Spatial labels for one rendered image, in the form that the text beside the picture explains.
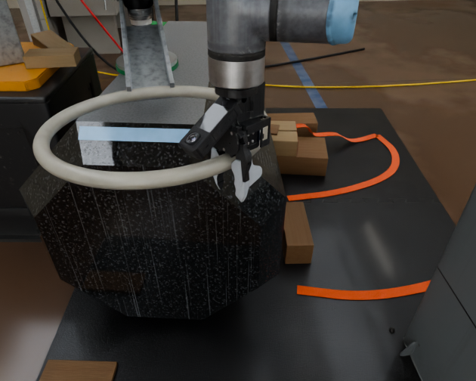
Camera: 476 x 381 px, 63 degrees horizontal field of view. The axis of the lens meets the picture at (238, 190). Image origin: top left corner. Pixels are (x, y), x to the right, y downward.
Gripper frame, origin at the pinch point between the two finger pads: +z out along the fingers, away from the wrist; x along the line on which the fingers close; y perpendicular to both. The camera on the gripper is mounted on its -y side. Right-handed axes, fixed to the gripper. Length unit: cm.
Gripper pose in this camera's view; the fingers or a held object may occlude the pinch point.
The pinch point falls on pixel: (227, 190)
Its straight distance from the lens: 73.6
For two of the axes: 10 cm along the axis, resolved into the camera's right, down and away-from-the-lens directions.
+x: -6.9, -3.9, 6.0
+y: 7.2, -3.7, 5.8
